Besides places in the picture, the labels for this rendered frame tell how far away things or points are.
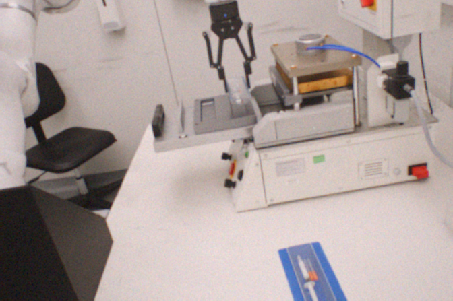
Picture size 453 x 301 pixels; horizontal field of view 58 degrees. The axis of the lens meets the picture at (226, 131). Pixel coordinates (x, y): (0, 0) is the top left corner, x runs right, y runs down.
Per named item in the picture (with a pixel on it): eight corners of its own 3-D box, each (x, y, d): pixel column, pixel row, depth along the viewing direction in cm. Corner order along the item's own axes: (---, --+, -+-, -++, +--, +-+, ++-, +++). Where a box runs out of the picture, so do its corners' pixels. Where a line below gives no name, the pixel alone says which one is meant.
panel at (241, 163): (227, 156, 139) (243, 106, 131) (234, 208, 111) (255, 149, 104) (221, 155, 138) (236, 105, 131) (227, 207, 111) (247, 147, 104)
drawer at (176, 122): (255, 107, 127) (252, 83, 124) (266, 137, 107) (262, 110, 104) (162, 123, 128) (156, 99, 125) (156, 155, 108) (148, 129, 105)
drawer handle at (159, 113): (165, 115, 123) (162, 103, 121) (161, 136, 109) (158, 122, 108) (158, 116, 123) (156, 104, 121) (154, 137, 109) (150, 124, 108)
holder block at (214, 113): (249, 97, 125) (247, 89, 124) (257, 123, 107) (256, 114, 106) (195, 107, 125) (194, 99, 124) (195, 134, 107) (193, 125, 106)
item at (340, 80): (332, 67, 123) (330, 36, 119) (358, 91, 103) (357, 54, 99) (276, 77, 123) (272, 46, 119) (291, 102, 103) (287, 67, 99)
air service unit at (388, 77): (391, 107, 102) (391, 49, 96) (420, 131, 89) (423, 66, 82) (370, 110, 102) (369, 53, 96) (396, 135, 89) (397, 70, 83)
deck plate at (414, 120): (381, 80, 133) (381, 77, 133) (439, 122, 102) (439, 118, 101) (243, 104, 134) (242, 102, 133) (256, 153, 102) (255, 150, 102)
